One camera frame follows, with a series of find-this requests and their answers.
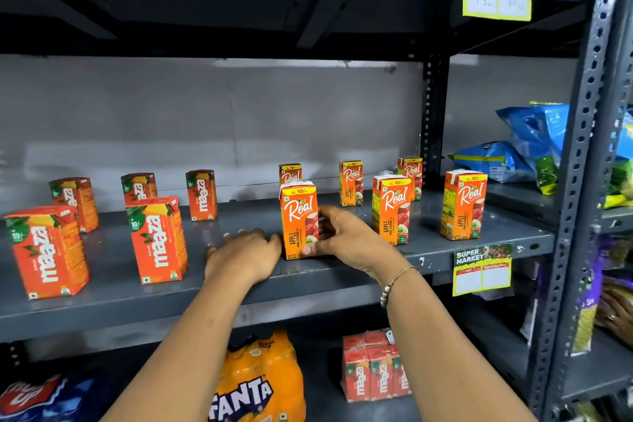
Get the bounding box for person's right hand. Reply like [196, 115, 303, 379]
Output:
[301, 205, 414, 287]

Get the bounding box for person's left hand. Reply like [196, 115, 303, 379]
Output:
[205, 228, 283, 290]

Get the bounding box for orange apple juice carton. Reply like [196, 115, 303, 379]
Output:
[279, 181, 320, 261]

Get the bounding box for person's left forearm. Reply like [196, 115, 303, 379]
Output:
[101, 278, 265, 422]

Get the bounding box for person's right forearm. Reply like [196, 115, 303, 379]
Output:
[378, 266, 538, 422]

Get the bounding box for orange mango drink carton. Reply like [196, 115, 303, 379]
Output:
[121, 172, 158, 207]
[48, 177, 100, 234]
[4, 205, 91, 301]
[185, 169, 219, 223]
[126, 196, 190, 285]

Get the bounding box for grey metal shelf rack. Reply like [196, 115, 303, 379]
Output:
[0, 0, 619, 422]
[559, 0, 633, 422]

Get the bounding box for shrink-wrapped mango carton pack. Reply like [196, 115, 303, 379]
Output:
[341, 329, 412, 404]

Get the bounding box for orange soda bottle pack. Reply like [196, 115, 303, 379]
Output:
[208, 330, 307, 422]

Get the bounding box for group of apple juice cartons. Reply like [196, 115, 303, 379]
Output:
[278, 157, 488, 246]

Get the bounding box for blue cola bottle pack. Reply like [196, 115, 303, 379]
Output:
[0, 371, 102, 422]

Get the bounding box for purple yellow snack packet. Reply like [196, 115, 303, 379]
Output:
[571, 258, 605, 356]

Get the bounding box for blue yellow snack bag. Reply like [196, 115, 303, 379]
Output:
[602, 109, 633, 210]

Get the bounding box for silver bead bracelet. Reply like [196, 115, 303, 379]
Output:
[379, 266, 420, 309]

